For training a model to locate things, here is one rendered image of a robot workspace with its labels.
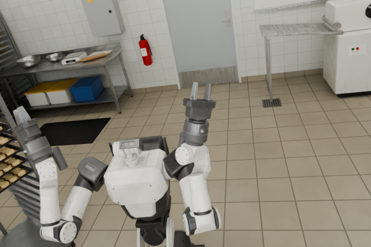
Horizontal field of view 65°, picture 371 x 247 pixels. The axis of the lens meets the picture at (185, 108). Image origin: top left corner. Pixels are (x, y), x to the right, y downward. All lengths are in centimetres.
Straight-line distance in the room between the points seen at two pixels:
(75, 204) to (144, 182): 30
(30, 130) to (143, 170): 46
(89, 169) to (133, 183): 22
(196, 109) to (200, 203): 33
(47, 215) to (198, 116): 69
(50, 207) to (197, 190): 58
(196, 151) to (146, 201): 40
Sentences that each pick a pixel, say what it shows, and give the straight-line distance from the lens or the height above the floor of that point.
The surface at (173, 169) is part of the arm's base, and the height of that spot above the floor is 122.
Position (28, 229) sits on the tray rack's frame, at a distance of 309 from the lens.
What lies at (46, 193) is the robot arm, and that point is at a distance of 128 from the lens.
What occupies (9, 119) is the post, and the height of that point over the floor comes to 128.
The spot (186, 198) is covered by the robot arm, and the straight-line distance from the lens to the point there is 120.
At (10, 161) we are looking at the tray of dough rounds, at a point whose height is 97.
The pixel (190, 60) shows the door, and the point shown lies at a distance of 498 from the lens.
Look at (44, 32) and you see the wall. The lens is 574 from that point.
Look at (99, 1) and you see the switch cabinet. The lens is 490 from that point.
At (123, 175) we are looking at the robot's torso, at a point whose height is 122.
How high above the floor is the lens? 197
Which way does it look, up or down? 26 degrees down
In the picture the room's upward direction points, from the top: 11 degrees counter-clockwise
